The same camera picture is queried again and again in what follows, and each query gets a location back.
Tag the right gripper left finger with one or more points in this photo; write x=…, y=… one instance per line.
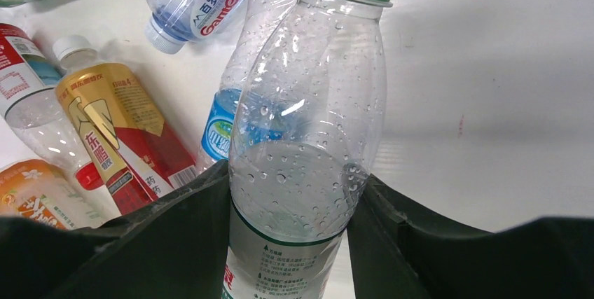
x=175, y=247

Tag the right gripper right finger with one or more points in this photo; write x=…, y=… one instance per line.
x=401, y=249

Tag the green cap water bottle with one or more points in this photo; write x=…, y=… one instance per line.
x=306, y=133

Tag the blue label clear bottle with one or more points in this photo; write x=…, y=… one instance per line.
x=262, y=18

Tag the gold red energy drink bottle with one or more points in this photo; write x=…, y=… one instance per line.
x=135, y=151

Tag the orange tea bottle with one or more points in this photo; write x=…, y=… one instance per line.
x=38, y=191

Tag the red Nongfu label bottle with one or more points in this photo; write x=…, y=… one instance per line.
x=30, y=108

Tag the purple label clear bottle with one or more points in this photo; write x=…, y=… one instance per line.
x=199, y=4

